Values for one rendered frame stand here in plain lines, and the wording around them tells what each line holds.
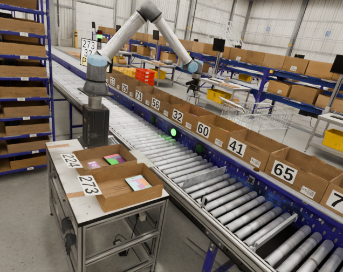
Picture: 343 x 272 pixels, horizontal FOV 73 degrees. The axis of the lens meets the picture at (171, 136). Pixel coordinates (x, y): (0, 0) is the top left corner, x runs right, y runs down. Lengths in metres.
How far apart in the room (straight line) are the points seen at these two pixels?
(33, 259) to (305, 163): 2.20
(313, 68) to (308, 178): 4.96
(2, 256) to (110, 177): 1.09
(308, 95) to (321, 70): 0.62
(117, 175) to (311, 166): 1.42
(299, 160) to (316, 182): 0.37
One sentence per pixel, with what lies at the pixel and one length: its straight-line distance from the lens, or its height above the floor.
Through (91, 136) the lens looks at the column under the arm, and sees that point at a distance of 2.04.
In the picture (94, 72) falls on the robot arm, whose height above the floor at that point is 1.37.
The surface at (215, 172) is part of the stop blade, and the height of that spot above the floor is 0.78.
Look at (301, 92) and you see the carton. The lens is 6.31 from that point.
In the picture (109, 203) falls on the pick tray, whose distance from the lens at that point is 1.38.
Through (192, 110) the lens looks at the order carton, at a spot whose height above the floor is 0.97.
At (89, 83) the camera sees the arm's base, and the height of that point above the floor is 1.28.
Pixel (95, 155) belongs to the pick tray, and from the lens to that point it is 1.89.
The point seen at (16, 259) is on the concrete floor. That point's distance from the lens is 2.30.
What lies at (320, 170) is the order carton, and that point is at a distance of 2.02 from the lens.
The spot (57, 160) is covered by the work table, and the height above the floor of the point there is 0.75.
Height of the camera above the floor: 1.69
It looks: 23 degrees down
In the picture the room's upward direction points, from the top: 9 degrees clockwise
